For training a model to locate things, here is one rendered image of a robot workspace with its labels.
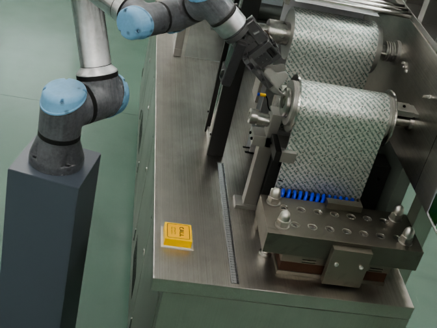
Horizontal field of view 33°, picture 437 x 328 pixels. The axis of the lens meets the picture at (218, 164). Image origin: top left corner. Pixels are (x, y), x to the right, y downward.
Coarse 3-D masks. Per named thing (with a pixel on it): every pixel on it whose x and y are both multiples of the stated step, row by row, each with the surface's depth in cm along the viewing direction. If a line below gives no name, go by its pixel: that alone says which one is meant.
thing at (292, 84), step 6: (288, 84) 190; (294, 84) 185; (294, 90) 184; (294, 96) 183; (294, 102) 183; (390, 102) 188; (294, 108) 183; (390, 108) 187; (294, 114) 184; (390, 114) 187; (282, 120) 191; (288, 120) 185; (390, 120) 187
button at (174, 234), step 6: (168, 228) 188; (174, 228) 189; (180, 228) 189; (186, 228) 190; (168, 234) 186; (174, 234) 187; (180, 234) 187; (186, 234) 188; (168, 240) 185; (174, 240) 185; (180, 240) 185; (186, 240) 186; (174, 246) 186; (180, 246) 186; (186, 246) 186
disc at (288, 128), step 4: (296, 76) 187; (296, 80) 187; (300, 80) 184; (300, 84) 183; (300, 88) 182; (300, 92) 182; (300, 96) 181; (300, 100) 181; (296, 108) 183; (296, 112) 182; (296, 116) 182; (292, 120) 185; (292, 124) 184; (284, 128) 191; (288, 128) 188; (292, 128) 186
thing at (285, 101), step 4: (288, 88) 187; (288, 92) 185; (292, 92) 186; (284, 96) 189; (288, 96) 185; (292, 96) 185; (280, 100) 191; (284, 100) 187; (288, 100) 185; (280, 104) 191; (284, 104) 187; (288, 104) 185; (280, 108) 190; (284, 108) 186; (288, 108) 185; (280, 112) 190; (284, 112) 186; (288, 112) 186
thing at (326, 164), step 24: (288, 144) 188; (312, 144) 188; (336, 144) 189; (360, 144) 189; (288, 168) 192; (312, 168) 192; (336, 168) 193; (360, 168) 193; (336, 192) 197; (360, 192) 197
